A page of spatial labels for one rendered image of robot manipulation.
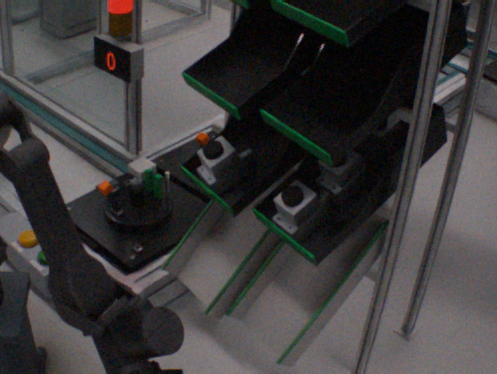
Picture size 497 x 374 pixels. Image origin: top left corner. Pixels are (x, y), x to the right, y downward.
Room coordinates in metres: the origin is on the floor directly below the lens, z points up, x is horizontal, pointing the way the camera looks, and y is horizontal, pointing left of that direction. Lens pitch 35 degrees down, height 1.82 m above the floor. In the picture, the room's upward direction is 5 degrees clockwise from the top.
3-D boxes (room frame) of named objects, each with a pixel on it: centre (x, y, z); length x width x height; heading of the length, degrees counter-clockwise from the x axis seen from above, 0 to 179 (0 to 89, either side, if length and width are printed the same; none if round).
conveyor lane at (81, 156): (1.30, 0.44, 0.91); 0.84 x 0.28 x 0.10; 51
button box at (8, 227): (0.98, 0.43, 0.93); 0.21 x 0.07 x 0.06; 51
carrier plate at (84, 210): (1.10, 0.23, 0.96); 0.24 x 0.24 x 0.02; 51
